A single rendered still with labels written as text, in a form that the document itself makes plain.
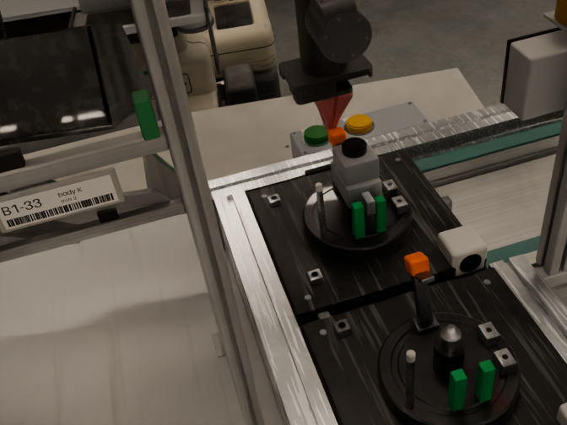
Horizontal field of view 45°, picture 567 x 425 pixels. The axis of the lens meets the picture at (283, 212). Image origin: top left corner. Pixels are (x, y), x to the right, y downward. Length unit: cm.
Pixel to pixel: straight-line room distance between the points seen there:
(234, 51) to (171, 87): 130
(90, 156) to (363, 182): 41
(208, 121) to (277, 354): 66
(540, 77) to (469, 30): 276
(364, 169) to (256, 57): 100
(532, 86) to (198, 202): 35
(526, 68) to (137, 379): 59
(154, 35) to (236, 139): 82
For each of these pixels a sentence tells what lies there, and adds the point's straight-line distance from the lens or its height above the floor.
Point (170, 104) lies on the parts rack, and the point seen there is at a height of 133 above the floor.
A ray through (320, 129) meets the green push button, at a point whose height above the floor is 97.
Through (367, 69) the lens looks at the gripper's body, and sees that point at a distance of 83.
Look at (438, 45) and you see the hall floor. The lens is 332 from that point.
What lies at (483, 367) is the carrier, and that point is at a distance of 66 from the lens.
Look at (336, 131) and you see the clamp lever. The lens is 86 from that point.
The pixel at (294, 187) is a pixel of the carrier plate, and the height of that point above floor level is 97.
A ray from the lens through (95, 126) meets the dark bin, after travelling 51.
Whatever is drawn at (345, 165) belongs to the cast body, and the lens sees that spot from 79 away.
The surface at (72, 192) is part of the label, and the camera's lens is 49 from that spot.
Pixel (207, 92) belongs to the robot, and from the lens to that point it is 152.
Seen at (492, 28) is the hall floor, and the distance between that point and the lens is 348.
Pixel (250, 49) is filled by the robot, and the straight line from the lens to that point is 176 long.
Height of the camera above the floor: 157
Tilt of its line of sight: 41 degrees down
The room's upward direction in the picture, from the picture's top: 8 degrees counter-clockwise
